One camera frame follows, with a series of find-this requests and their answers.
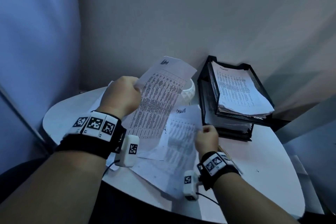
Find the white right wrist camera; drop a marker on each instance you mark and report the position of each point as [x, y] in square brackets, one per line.
[189, 184]

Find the person's left forearm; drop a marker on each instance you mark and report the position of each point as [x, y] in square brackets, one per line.
[52, 192]

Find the thin bundle printed sheets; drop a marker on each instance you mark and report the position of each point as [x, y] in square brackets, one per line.
[210, 118]

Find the person's right hand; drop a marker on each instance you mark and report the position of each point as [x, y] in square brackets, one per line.
[207, 141]

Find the neat stack of papers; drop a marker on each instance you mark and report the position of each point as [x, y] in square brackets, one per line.
[236, 92]

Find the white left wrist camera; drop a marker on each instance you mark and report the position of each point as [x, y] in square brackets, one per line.
[128, 153]

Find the right black marker wristband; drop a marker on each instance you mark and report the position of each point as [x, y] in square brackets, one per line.
[218, 174]

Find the person's black trousers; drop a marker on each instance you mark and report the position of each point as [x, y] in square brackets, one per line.
[126, 205]

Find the person's right forearm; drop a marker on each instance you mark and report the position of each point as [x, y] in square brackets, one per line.
[244, 202]

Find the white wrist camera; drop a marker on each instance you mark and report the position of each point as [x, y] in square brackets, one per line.
[128, 153]
[189, 184]

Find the left black marker wristband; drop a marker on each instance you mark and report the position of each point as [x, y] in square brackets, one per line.
[89, 142]

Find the person's left hand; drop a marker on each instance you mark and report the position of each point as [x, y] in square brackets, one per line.
[119, 97]

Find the white faceted cup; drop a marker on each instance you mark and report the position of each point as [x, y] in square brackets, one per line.
[189, 94]

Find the pile of printed papers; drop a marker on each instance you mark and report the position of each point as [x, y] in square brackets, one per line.
[162, 176]

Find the black mesh paper tray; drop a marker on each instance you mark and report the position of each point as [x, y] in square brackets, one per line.
[258, 82]

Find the brown pen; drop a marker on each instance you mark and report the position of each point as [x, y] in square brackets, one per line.
[224, 151]

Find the printed paper sheet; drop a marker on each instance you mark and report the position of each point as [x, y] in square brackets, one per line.
[181, 132]
[160, 95]

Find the black marker wristband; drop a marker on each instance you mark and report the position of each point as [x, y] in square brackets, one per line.
[89, 142]
[218, 174]

